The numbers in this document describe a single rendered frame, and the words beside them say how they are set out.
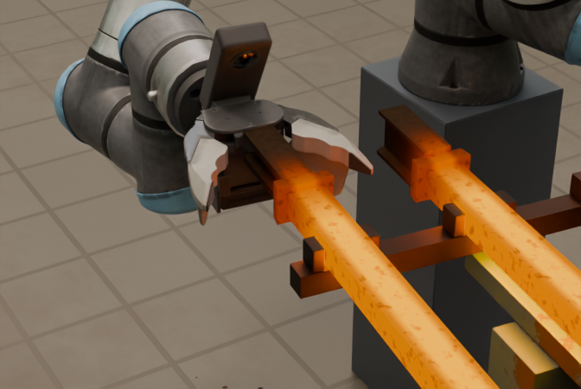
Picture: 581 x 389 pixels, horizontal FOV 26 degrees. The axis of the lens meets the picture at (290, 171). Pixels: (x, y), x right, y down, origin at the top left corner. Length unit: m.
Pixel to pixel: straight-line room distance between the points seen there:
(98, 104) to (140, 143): 0.10
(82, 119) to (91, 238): 1.25
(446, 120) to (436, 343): 0.99
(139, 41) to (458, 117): 0.68
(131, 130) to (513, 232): 0.52
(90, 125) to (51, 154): 1.57
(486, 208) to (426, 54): 0.88
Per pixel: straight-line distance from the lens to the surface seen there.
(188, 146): 1.07
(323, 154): 1.08
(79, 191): 2.81
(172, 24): 1.26
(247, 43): 1.07
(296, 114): 1.12
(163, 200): 1.33
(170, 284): 2.49
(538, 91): 1.91
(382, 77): 1.92
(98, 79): 1.41
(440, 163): 1.03
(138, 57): 1.26
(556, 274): 0.92
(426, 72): 1.85
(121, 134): 1.36
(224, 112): 1.11
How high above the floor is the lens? 1.45
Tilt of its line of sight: 30 degrees down
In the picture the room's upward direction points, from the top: straight up
